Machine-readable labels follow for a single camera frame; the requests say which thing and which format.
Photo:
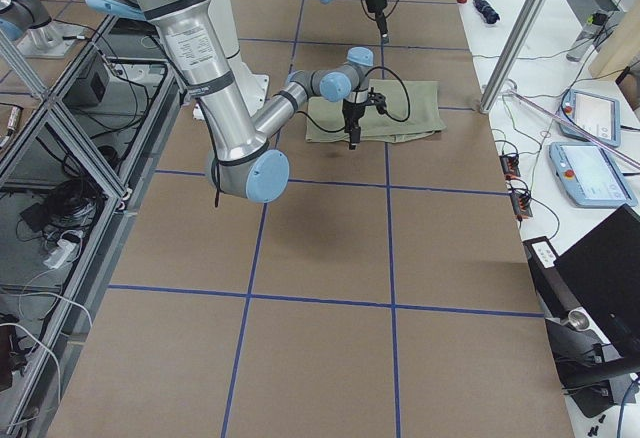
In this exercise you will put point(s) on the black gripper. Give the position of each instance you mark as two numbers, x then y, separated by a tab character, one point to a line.
351	112
374	4

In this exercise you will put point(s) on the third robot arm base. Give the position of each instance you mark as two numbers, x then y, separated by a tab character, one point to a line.
29	23

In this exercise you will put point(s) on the folded dark blue umbrella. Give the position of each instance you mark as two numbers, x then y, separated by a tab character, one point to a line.
489	15

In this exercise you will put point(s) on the reacher grabber stick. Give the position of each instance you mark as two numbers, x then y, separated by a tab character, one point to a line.
572	126

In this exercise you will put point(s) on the orange electronics board far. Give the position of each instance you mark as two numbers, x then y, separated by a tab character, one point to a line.
510	166

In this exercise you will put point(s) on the orange electronics board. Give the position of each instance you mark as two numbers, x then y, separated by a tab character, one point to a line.
521	203
510	166

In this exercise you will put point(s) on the orange electronics board near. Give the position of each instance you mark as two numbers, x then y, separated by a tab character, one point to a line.
521	203

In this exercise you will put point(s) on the far blue teach pendant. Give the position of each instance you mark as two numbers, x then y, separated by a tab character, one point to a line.
597	114

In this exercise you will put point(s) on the blue teach pendant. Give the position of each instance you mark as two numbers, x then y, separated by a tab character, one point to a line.
589	176
597	114

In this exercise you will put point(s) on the near blue teach pendant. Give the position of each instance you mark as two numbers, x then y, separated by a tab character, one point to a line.
589	176

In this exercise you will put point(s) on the black power adapter box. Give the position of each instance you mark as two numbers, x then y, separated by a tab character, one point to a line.
552	289

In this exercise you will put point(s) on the black monitor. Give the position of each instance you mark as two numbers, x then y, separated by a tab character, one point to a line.
602	272

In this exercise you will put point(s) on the silver metal cup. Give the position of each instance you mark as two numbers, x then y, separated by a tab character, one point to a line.
578	320

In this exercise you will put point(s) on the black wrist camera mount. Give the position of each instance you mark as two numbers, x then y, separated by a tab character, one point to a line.
378	100

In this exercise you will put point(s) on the aluminium frame post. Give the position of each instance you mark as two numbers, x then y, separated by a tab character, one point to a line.
508	57

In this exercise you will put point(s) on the aluminium side frame rail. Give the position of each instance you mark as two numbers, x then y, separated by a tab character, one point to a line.
73	177

